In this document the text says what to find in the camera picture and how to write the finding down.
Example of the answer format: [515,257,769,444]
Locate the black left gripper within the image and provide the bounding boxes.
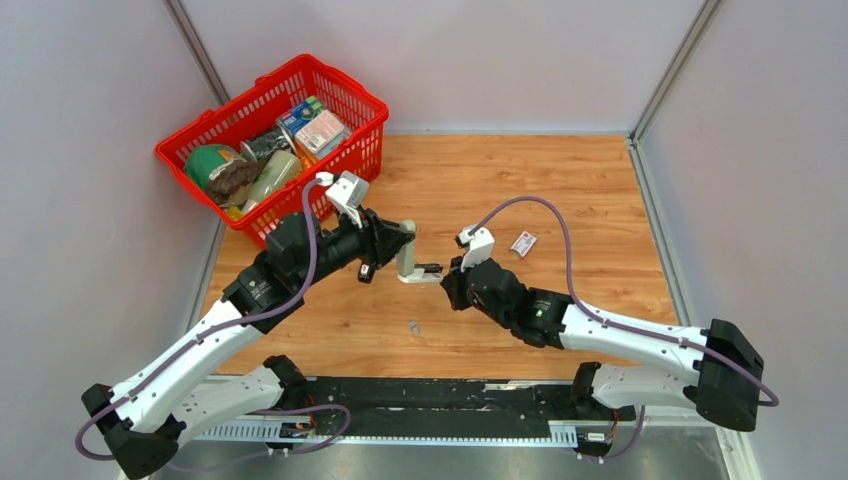
[295,203,416,291]

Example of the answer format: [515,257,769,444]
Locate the black stapler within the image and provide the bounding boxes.
[357,263,377,284]

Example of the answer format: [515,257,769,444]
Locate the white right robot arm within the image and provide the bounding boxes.
[441,258,765,432]

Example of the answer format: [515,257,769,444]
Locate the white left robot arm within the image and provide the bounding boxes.
[82,209,415,479]

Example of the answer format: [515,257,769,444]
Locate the small red white staple box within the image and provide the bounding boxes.
[509,231,537,258]

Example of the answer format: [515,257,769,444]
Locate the red plastic shopping basket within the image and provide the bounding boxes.
[154,53,391,262]

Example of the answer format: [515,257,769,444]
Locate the pink white carton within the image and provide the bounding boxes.
[295,110,352,160]

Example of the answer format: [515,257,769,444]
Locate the pale green bottle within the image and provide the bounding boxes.
[241,150,302,214]

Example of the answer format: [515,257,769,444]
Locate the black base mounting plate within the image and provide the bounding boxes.
[286,376,637,431]

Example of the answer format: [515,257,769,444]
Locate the blue green box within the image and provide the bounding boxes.
[275,96,325,136]

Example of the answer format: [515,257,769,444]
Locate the dark patterned can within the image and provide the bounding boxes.
[240,126,294,163]

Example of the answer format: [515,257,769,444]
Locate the brown crumpled bag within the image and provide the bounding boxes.
[203,160,264,207]

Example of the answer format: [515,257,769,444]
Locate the green round package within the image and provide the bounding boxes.
[183,144,246,190]

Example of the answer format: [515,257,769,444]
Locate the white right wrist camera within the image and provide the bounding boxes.
[458,225,495,271]

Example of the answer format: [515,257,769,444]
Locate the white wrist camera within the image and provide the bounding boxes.
[315,171,370,229]
[458,225,495,271]

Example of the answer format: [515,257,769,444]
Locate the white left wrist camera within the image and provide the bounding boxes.
[315,171,370,229]

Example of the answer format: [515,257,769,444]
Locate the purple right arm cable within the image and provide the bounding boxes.
[466,195,780,408]

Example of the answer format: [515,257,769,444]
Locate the slotted grey cable duct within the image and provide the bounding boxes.
[195,411,578,448]

